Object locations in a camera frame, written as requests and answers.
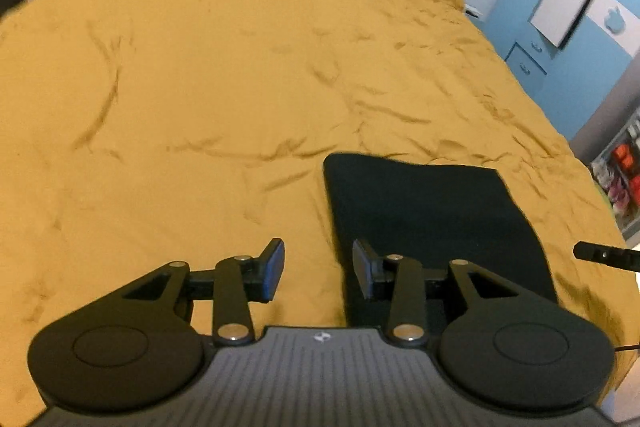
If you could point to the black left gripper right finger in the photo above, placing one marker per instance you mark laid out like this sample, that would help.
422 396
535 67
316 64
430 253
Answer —
496 341

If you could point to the blue bedside drawer cabinet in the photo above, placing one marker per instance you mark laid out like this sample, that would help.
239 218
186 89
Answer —
526 70

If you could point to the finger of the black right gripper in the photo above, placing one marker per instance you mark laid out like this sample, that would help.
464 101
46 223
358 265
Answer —
615 257

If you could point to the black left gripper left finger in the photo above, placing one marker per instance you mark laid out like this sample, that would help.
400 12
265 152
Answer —
149 340

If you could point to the black pants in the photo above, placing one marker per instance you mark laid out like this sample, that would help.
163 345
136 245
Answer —
432 214

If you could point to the blue wardrobe with white stripe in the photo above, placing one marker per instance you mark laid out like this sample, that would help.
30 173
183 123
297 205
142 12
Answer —
567 55

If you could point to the mustard yellow bed cover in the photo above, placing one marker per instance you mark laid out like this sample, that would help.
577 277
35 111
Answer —
136 132

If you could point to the shelf with colourful items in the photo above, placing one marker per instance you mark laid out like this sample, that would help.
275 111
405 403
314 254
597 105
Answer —
616 172

